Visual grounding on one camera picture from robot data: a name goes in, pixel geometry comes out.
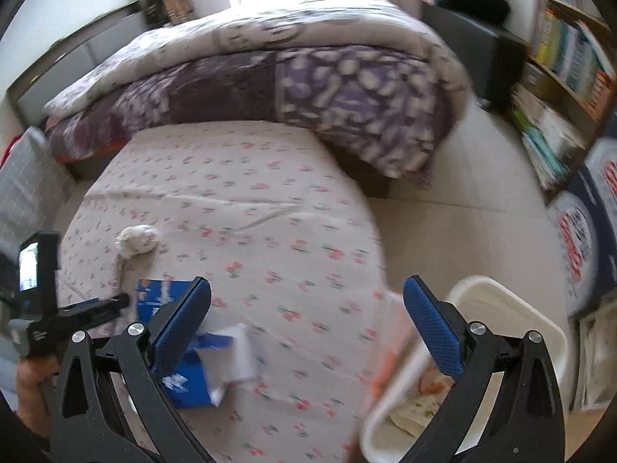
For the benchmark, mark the red clothing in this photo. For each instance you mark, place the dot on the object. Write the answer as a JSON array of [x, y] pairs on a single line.
[[7, 149]]

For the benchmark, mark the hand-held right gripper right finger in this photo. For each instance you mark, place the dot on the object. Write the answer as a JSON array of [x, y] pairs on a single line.
[[434, 328]]

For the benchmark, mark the person's left hand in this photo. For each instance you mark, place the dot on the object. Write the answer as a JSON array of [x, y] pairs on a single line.
[[33, 390]]

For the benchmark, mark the row of upright books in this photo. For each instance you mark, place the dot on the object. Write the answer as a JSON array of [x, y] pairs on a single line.
[[569, 48]]

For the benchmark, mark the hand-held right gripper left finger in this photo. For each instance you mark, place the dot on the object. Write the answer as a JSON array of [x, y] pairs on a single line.
[[181, 328]]

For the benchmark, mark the white cartoon print quilt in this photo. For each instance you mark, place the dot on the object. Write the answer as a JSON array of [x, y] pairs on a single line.
[[241, 29]]

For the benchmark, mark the dark cabinet with black bag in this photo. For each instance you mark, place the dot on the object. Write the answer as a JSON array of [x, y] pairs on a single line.
[[482, 48]]

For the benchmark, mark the crumpled white tissue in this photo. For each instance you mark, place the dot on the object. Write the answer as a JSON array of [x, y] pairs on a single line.
[[137, 241]]

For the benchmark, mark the white plastic bin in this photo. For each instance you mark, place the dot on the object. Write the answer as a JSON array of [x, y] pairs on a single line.
[[501, 308]]

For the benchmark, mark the wooden bookshelf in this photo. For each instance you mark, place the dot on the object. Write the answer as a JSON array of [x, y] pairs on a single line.
[[564, 7]]

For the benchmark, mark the torn blue box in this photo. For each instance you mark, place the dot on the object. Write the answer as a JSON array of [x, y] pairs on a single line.
[[193, 386]]

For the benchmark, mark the grey checked cloth cover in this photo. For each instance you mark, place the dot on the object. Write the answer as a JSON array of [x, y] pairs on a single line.
[[29, 178]]

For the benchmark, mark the pile of leaning books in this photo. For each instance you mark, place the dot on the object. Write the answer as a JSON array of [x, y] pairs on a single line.
[[540, 140]]

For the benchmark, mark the cherry print tablecloth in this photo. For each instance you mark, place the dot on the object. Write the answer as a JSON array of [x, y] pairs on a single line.
[[250, 202]]

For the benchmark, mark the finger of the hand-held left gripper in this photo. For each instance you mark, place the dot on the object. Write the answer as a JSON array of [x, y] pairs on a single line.
[[96, 311]]

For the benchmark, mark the person's left forearm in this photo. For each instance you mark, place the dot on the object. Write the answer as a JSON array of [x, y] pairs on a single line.
[[14, 439]]

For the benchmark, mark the blue white detergent bags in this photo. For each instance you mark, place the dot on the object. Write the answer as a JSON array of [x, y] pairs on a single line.
[[578, 246]]

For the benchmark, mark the purple patterned bed sheet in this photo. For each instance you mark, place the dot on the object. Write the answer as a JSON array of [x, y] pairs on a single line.
[[308, 91]]

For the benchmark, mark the bed with grey headboard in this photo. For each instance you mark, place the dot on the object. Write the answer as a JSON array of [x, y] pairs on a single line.
[[72, 62]]

